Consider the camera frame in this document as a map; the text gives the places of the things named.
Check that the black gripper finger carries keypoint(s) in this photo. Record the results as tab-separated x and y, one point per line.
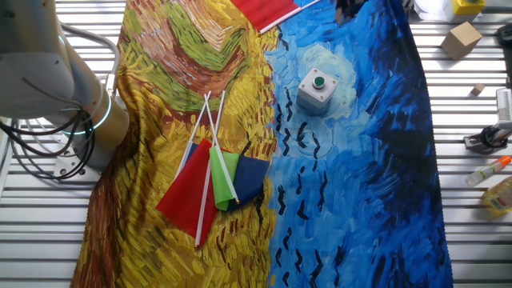
362	5
350	8

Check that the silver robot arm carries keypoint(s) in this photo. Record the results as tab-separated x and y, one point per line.
48	72

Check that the large wooden cube block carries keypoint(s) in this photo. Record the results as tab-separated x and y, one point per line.
460	40

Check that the tiny wooden cube block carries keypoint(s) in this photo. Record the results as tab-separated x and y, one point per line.
477	89

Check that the large red flag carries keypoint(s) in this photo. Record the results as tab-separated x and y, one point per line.
264	12

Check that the white box with green button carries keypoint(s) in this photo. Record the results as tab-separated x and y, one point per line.
316	96

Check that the yellow button box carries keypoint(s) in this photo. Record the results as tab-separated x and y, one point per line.
467	7

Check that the silver ribbed handheld device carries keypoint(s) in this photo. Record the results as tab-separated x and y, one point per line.
505	105

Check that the small dark blue flag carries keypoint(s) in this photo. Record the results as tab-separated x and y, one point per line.
250	180

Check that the spray bottle with orange cap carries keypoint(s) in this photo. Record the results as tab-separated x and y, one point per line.
488	170

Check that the Van Gogh print tablecloth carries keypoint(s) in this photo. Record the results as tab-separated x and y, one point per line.
340	220

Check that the small green flag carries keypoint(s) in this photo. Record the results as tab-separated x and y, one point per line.
220	184

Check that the bottle with yellow liquid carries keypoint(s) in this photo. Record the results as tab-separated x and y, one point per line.
500	196

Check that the small red flag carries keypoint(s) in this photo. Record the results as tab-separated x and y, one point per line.
188	200

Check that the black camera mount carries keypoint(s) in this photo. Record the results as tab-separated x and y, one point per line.
488	138

